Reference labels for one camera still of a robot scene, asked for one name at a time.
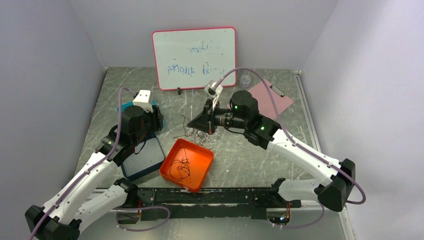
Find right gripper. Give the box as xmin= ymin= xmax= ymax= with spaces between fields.
xmin=187 ymin=97 xmax=247 ymax=136

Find white thin cable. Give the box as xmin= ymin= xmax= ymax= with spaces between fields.
xmin=184 ymin=128 xmax=221 ymax=150

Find brown thin cable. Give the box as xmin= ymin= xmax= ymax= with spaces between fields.
xmin=168 ymin=158 xmax=193 ymax=182
xmin=173 ymin=114 xmax=200 ymax=167

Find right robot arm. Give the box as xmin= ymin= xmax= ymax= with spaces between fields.
xmin=187 ymin=90 xmax=356 ymax=212

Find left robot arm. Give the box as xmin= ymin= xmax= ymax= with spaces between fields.
xmin=24 ymin=103 xmax=164 ymax=240

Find teal square tray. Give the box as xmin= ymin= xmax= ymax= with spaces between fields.
xmin=121 ymin=103 xmax=151 ymax=133

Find dark blue square tray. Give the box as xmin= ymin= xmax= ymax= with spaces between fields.
xmin=121 ymin=133 xmax=166 ymax=181

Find orange square tray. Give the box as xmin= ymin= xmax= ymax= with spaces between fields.
xmin=159 ymin=138 xmax=215 ymax=193

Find clear jar of paperclips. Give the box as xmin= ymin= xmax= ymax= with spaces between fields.
xmin=239 ymin=74 xmax=252 ymax=89

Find pink clipboard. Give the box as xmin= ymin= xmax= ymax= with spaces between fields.
xmin=248 ymin=79 xmax=294 ymax=120

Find red-framed whiteboard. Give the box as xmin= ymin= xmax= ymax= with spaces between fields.
xmin=151 ymin=27 xmax=237 ymax=91

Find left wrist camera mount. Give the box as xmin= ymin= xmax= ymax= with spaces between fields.
xmin=132 ymin=90 xmax=153 ymax=113

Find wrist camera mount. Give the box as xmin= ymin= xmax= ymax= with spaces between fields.
xmin=204 ymin=80 xmax=223 ymax=110
xmin=132 ymin=90 xmax=153 ymax=113

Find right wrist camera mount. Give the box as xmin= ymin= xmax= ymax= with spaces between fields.
xmin=204 ymin=80 xmax=223 ymax=110

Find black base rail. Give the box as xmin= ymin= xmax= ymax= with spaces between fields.
xmin=121 ymin=187 xmax=302 ymax=221

